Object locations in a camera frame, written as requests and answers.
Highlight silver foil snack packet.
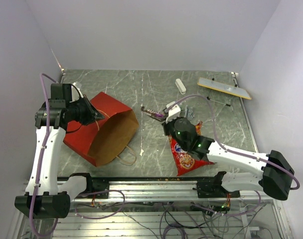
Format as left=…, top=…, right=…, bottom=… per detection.
left=184, top=105, right=194, bottom=120

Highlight red paper bag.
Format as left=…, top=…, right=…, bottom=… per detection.
left=63, top=92, right=139, bottom=167

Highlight red snack bag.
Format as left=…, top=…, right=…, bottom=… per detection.
left=168, top=117, right=215, bottom=176

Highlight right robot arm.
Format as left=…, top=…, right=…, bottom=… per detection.
left=162, top=118, right=294, bottom=201

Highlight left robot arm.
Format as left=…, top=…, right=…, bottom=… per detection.
left=14, top=83, right=104, bottom=219

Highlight white rectangular device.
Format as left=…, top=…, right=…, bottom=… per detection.
left=175, top=78, right=186, bottom=95

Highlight yellow-edged tablet on stand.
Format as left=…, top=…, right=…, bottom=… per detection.
left=197, top=77, right=252, bottom=100

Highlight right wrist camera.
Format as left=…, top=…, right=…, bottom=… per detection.
left=165, top=101, right=181, bottom=123

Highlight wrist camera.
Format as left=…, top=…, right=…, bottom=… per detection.
left=165, top=101, right=181, bottom=123
left=71, top=82, right=83, bottom=101

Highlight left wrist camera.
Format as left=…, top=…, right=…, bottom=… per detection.
left=71, top=82, right=83, bottom=101

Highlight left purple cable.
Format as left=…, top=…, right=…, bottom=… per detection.
left=29, top=73, right=60, bottom=237

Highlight purple cable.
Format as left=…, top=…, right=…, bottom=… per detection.
left=29, top=73, right=60, bottom=237
left=175, top=94, right=301, bottom=217

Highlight aluminium rail frame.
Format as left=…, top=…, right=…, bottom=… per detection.
left=14, top=178, right=293, bottom=239

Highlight loose wires under table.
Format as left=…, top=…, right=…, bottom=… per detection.
left=74, top=194, right=264, bottom=239

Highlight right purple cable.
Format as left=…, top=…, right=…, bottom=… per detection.
left=175, top=94, right=301, bottom=217

